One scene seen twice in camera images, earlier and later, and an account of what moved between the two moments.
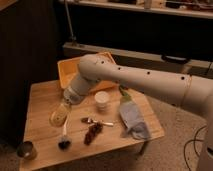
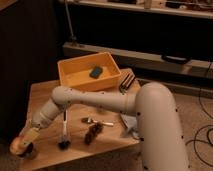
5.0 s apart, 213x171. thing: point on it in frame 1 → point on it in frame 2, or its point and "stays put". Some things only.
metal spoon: (89, 120) stays put
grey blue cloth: (134, 120) stays put
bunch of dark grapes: (93, 130) stays put
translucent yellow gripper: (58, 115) → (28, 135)
